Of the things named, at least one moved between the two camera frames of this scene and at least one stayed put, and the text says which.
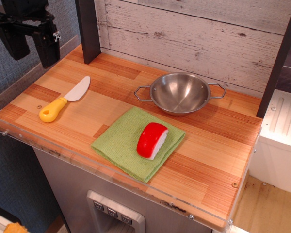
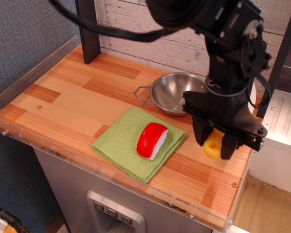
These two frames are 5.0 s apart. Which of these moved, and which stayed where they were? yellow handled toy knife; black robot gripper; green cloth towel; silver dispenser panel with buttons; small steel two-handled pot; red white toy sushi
Moved: yellow handled toy knife; black robot gripper
Stayed: silver dispenser panel with buttons; green cloth towel; red white toy sushi; small steel two-handled pot
